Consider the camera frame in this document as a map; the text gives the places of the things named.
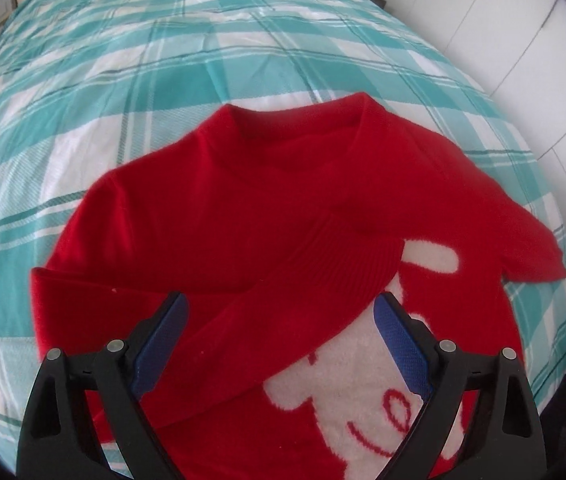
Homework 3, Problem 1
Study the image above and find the teal plaid bed sheet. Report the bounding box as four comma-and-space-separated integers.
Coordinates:
0, 0, 566, 480

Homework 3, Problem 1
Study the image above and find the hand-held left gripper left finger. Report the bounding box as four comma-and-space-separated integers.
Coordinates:
17, 291, 190, 480

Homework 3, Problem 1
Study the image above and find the red knit sweater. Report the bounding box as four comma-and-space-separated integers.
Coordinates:
30, 91, 566, 480

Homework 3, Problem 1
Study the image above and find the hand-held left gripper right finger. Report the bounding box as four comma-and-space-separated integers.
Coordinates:
372, 291, 548, 480

